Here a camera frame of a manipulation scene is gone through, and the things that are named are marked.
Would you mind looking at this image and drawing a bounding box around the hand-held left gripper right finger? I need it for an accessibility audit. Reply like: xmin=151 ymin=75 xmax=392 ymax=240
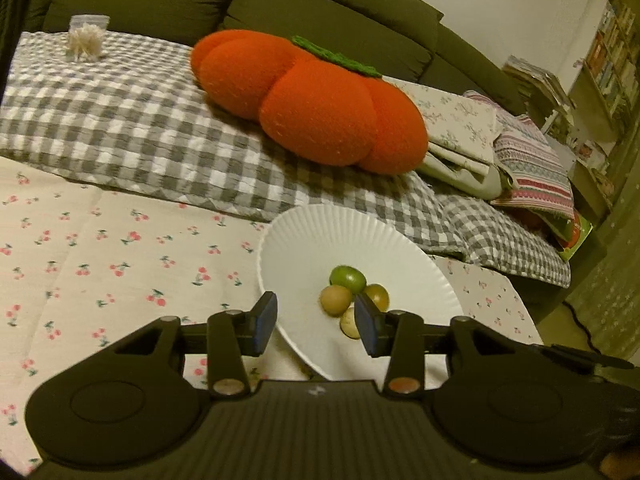
xmin=354 ymin=291 xmax=531 ymax=395

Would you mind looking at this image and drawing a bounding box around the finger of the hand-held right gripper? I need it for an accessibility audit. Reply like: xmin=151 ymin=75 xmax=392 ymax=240
xmin=542 ymin=344 xmax=633 ymax=373

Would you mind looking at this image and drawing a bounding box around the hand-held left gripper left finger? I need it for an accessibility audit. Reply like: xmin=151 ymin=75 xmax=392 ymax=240
xmin=107 ymin=291 xmax=279 ymax=400

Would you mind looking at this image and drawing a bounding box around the small yellow-green jujube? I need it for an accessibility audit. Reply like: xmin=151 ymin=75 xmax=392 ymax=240
xmin=340 ymin=306 xmax=362 ymax=340

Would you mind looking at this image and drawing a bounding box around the small olive jujube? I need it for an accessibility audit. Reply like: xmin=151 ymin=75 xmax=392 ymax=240
xmin=361 ymin=283 xmax=390 ymax=312

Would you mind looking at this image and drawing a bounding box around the small brown jujube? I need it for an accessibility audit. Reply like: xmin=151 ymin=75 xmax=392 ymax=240
xmin=320 ymin=285 xmax=353 ymax=317

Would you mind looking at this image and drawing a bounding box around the small green jujube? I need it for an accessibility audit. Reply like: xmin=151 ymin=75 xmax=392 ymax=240
xmin=329 ymin=265 xmax=362 ymax=288

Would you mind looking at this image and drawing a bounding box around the white ribbed plate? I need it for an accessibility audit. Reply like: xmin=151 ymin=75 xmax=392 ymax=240
xmin=256 ymin=204 xmax=463 ymax=381

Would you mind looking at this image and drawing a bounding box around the red green printed bag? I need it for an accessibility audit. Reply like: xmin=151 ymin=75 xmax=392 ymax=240
xmin=550 ymin=210 xmax=593 ymax=263

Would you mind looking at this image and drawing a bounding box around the cherry print tablecloth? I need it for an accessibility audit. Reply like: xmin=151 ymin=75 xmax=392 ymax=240
xmin=0 ymin=155 xmax=543 ymax=476

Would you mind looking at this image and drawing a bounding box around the striped patterned cloth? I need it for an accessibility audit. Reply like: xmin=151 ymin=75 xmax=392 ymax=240
xmin=462 ymin=90 xmax=576 ymax=221

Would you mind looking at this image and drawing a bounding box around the folded floral bed sheet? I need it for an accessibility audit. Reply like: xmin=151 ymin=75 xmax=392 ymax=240
xmin=382 ymin=76 xmax=506 ymax=198

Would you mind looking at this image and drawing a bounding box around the orange pumpkin cushion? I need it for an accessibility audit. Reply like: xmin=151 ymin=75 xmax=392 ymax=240
xmin=190 ymin=30 xmax=428 ymax=177

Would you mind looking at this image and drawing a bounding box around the grey checked blanket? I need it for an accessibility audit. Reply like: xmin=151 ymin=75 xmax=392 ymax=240
xmin=0 ymin=30 xmax=573 ymax=288

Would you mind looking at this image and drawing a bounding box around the stack of papers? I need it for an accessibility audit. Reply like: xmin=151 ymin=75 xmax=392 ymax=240
xmin=502 ymin=55 xmax=576 ymax=111

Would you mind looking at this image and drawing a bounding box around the bookshelf with books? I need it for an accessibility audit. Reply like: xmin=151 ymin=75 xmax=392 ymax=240
xmin=565 ymin=0 xmax=640 ymax=211

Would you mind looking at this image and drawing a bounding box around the clear cotton swab container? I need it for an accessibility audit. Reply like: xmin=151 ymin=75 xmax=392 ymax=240
xmin=65 ymin=14 xmax=110 ymax=61

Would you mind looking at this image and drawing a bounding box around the dark cloth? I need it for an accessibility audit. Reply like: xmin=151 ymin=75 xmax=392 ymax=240
xmin=0 ymin=0 xmax=56 ymax=91

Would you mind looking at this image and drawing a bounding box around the black cable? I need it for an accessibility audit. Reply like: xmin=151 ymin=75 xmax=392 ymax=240
xmin=565 ymin=300 xmax=606 ymax=356

